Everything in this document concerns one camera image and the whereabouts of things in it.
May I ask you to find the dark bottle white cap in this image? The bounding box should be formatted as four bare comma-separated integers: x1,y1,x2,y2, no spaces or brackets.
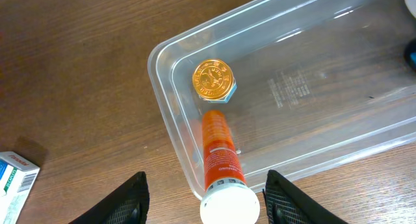
404,39,416,70

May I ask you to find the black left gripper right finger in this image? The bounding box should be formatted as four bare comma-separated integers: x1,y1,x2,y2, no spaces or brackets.
263,170,346,224

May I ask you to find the white Panadol box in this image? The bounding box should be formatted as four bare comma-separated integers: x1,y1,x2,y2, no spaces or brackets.
1,151,40,224

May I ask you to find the gold lid balm jar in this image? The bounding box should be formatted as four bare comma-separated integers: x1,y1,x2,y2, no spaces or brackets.
192,58,237,103

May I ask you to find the orange tablet tube white cap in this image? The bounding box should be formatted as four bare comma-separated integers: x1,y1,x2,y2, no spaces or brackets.
200,110,260,224

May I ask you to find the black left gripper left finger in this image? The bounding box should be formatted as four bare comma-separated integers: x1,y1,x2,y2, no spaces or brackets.
70,171,150,224

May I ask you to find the clear plastic container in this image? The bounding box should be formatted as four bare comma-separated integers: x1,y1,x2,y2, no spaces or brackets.
148,0,415,198

